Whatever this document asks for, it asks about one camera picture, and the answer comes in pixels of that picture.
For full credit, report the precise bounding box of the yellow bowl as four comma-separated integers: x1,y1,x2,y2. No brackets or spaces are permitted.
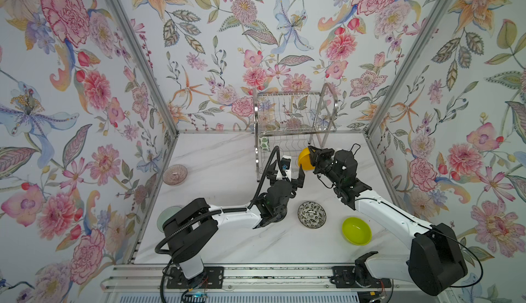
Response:
298,148,315,171

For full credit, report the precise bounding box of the green leaf pattern bowl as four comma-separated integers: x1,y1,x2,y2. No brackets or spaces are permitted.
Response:
259,137,271,152

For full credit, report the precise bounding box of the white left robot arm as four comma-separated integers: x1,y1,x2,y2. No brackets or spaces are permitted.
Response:
155,168,305,281

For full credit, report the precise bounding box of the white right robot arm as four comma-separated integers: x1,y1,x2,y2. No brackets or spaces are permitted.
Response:
308,146,468,296

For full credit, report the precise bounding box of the black white speckled bowl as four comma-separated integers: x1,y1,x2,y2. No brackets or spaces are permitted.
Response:
297,201,327,229

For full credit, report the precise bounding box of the lime green bowl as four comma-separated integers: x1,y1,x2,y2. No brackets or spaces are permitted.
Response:
342,217,372,245

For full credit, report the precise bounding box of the pink striped ceramic bowl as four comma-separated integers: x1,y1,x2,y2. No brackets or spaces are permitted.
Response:
162,165,188,186

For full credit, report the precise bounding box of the pale celadon bowl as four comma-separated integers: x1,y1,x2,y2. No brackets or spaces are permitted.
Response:
156,206,182,233

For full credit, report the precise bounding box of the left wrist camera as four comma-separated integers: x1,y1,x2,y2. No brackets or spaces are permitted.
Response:
278,156,292,180

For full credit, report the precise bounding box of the chrome wire dish rack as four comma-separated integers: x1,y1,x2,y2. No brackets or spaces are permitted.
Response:
253,83,345,179

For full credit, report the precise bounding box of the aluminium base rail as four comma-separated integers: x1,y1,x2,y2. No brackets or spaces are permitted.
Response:
100,261,453,303

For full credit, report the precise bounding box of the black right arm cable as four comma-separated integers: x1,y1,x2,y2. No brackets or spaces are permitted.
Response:
311,142,485,289

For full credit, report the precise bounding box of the aluminium corner post right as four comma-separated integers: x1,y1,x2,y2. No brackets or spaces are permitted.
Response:
364,0,450,138

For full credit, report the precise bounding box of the aluminium corner post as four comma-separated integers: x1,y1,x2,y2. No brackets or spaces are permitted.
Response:
364,0,450,138
106,0,179,138

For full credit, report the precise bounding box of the aluminium corner post left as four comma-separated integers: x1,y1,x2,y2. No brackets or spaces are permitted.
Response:
106,0,179,138

